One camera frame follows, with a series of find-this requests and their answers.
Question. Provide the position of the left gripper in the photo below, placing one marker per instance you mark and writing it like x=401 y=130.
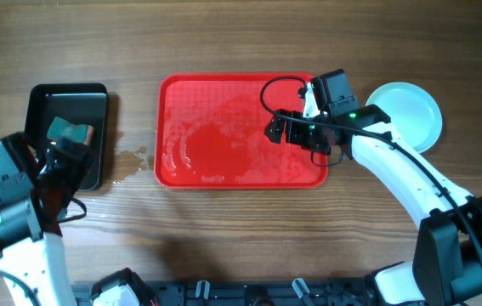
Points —
x=67 y=150

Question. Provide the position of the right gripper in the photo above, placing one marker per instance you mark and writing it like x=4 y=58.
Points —
x=288 y=130

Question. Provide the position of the orange green sponge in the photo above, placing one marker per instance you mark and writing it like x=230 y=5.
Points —
x=61 y=128

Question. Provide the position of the light blue plate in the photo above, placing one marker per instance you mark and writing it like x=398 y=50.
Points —
x=413 y=111

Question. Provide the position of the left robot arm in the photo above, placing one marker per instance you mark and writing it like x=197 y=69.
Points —
x=32 y=262

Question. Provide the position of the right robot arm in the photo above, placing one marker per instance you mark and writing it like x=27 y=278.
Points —
x=447 y=265

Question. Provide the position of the red plastic tray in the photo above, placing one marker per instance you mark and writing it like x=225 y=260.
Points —
x=210 y=133

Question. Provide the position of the black water basin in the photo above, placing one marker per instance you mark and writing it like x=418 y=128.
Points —
x=78 y=103

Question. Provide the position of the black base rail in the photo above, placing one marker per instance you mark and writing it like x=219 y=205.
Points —
x=335 y=292

